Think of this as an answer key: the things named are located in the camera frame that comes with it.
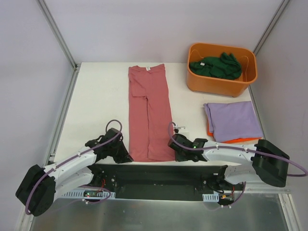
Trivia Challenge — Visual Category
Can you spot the pink t shirt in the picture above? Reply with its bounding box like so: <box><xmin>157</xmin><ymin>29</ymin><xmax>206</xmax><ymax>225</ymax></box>
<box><xmin>128</xmin><ymin>64</ymin><xmax>175</xmax><ymax>162</ymax></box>

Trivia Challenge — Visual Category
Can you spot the white cable duct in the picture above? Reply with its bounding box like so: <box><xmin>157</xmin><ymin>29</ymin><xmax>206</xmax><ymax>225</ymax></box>
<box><xmin>59</xmin><ymin>188</ymin><xmax>116</xmax><ymax>200</ymax></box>
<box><xmin>202</xmin><ymin>193</ymin><xmax>234</xmax><ymax>202</ymax></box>

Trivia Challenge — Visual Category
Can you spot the orange plastic bin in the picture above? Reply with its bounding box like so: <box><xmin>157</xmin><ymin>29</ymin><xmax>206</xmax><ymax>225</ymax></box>
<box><xmin>186</xmin><ymin>42</ymin><xmax>258</xmax><ymax>97</ymax></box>

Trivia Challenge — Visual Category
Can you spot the right white cable duct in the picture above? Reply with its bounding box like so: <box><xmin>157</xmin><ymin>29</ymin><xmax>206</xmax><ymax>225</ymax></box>
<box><xmin>202</xmin><ymin>193</ymin><xmax>234</xmax><ymax>202</ymax></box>

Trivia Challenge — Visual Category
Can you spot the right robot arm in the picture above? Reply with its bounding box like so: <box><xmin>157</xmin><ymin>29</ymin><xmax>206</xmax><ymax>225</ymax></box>
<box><xmin>168</xmin><ymin>133</ymin><xmax>290</xmax><ymax>190</ymax></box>

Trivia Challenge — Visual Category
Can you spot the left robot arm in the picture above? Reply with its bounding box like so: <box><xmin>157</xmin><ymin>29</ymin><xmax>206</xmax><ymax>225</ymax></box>
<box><xmin>15</xmin><ymin>128</ymin><xmax>133</xmax><ymax>217</ymax></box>

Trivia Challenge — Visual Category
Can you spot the left white cable duct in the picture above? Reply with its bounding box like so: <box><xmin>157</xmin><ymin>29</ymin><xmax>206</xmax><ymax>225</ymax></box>
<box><xmin>59</xmin><ymin>188</ymin><xmax>116</xmax><ymax>200</ymax></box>

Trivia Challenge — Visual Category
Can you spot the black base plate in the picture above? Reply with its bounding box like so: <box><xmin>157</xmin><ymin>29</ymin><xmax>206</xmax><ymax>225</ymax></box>
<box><xmin>96</xmin><ymin>164</ymin><xmax>242</xmax><ymax>201</ymax></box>

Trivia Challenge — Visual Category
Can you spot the aluminium frame post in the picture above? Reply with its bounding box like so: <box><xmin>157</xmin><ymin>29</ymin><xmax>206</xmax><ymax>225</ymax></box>
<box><xmin>253</xmin><ymin>0</ymin><xmax>292</xmax><ymax>56</ymax></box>
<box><xmin>36</xmin><ymin>0</ymin><xmax>79</xmax><ymax>70</ymax></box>

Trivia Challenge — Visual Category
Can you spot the left aluminium frame post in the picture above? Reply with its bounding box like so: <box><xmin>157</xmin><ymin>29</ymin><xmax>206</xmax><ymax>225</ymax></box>
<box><xmin>36</xmin><ymin>0</ymin><xmax>79</xmax><ymax>70</ymax></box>

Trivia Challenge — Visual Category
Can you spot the folded orange t shirt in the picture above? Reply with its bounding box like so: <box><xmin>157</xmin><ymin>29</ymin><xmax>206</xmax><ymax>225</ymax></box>
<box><xmin>206</xmin><ymin>127</ymin><xmax>261</xmax><ymax>143</ymax></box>

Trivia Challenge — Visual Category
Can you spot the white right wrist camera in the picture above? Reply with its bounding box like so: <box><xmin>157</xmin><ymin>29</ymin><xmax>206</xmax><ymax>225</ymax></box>
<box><xmin>173</xmin><ymin>124</ymin><xmax>189</xmax><ymax>137</ymax></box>

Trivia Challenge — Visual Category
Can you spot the folded purple t shirt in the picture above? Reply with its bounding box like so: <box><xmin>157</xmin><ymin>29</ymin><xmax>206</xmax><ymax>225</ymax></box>
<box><xmin>204</xmin><ymin>101</ymin><xmax>263</xmax><ymax>142</ymax></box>

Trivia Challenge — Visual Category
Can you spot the green t shirt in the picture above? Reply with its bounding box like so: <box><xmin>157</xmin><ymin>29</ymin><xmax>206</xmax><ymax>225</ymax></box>
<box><xmin>189</xmin><ymin>52</ymin><xmax>242</xmax><ymax>80</ymax></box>

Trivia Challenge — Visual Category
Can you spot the right aluminium frame post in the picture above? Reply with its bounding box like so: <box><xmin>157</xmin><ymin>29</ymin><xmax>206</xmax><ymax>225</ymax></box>
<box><xmin>253</xmin><ymin>0</ymin><xmax>292</xmax><ymax>56</ymax></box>

